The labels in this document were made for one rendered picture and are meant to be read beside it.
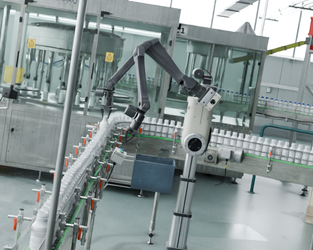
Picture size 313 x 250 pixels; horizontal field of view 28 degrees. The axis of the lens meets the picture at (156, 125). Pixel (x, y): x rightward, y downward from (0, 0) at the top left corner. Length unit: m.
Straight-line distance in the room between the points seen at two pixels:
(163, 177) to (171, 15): 3.22
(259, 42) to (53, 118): 3.50
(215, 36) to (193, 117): 5.30
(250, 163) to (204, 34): 4.04
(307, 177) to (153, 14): 2.95
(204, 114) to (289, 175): 1.68
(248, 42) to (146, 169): 5.12
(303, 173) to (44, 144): 3.38
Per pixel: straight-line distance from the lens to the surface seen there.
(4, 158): 7.84
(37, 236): 2.12
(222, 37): 9.47
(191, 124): 4.23
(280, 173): 5.70
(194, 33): 9.44
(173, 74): 4.06
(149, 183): 4.72
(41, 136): 7.71
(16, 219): 2.35
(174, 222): 4.41
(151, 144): 5.86
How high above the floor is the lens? 1.73
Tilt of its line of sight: 6 degrees down
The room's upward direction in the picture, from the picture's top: 9 degrees clockwise
